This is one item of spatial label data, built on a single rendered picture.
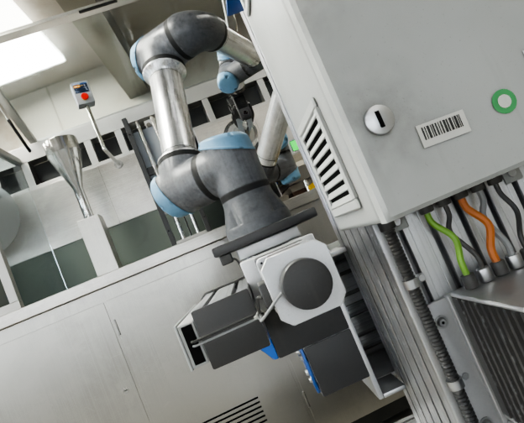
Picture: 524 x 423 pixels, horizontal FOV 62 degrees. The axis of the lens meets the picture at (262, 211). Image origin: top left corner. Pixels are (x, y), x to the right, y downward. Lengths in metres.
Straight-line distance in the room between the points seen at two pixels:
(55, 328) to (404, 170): 1.38
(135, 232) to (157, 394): 0.86
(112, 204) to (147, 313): 0.79
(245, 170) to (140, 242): 1.30
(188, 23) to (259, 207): 0.54
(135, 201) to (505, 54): 1.88
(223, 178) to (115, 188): 1.32
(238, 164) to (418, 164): 0.56
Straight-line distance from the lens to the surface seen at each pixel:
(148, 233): 2.16
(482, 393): 0.70
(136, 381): 1.61
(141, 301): 1.56
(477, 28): 0.50
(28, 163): 2.37
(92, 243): 1.93
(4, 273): 1.73
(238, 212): 0.92
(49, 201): 2.29
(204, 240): 1.52
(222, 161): 0.94
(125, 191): 2.20
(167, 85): 1.18
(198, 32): 1.22
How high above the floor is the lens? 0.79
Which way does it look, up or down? 4 degrees up
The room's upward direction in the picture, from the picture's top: 23 degrees counter-clockwise
